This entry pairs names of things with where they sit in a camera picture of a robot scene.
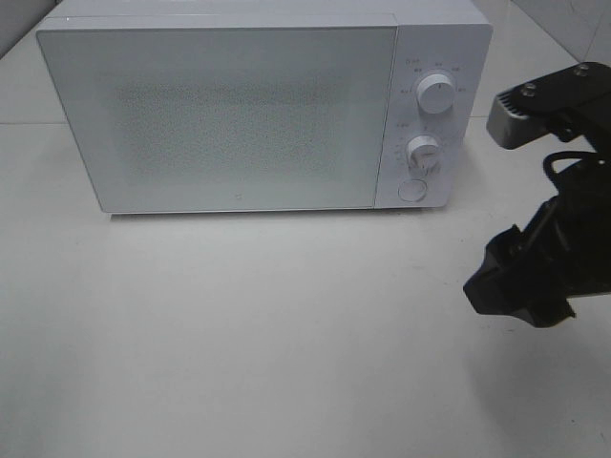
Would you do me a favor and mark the white microwave door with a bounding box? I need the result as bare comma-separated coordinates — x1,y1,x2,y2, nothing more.
37,27,396,214

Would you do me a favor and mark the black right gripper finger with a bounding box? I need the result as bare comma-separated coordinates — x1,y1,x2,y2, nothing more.
482,225,537,275
463,269,576,328

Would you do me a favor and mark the white microwave oven body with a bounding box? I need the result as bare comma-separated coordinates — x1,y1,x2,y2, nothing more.
35,1,493,213

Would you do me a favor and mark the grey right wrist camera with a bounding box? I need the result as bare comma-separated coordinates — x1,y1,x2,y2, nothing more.
486,62,610,156

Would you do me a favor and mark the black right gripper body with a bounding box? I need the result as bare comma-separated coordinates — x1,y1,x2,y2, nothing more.
520,156,610,304

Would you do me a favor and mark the white microwave knob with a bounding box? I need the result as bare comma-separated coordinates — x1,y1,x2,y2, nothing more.
415,71,456,115
407,135,441,170

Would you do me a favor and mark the round white door button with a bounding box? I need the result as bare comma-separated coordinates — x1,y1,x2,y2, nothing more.
397,179,428,202

